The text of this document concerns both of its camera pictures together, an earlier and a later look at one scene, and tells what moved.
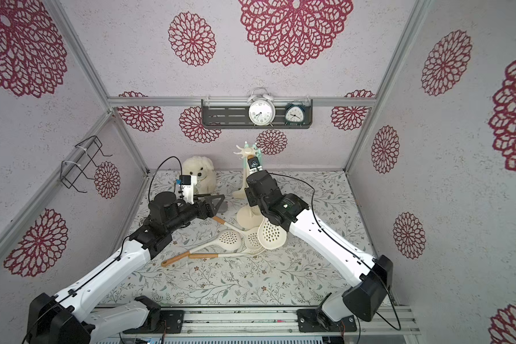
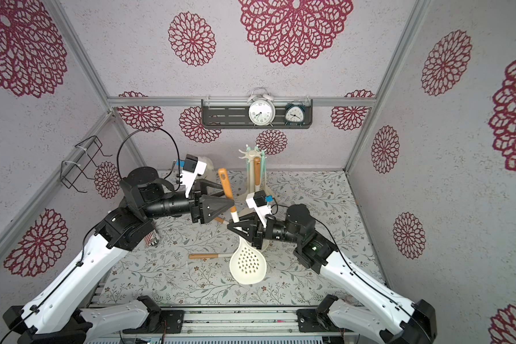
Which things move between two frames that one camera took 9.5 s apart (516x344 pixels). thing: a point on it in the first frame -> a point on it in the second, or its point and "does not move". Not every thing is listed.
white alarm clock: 261,110 does not move
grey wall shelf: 233,114 does not move
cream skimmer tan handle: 205,256 does not move
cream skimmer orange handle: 228,240 -> 248,265
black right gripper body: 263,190 -> 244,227
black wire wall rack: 81,158 does not move
